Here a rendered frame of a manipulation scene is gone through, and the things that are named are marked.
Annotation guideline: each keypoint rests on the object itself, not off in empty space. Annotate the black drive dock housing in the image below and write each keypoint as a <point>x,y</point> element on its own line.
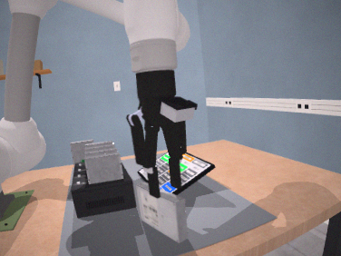
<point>101,197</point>

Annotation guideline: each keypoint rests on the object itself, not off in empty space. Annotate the black-framed status screen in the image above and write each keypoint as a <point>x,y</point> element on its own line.
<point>192,168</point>

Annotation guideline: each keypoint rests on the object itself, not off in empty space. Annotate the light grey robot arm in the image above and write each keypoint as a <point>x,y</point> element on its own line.
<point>151,26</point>

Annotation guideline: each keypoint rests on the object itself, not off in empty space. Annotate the grey flat mat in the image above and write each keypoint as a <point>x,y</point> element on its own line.
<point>214,213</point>

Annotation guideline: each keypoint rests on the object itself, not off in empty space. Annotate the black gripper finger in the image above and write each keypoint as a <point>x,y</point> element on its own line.
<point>145,151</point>
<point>175,139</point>

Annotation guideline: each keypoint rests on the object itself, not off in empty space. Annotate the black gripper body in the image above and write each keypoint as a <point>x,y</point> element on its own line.
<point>151,86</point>

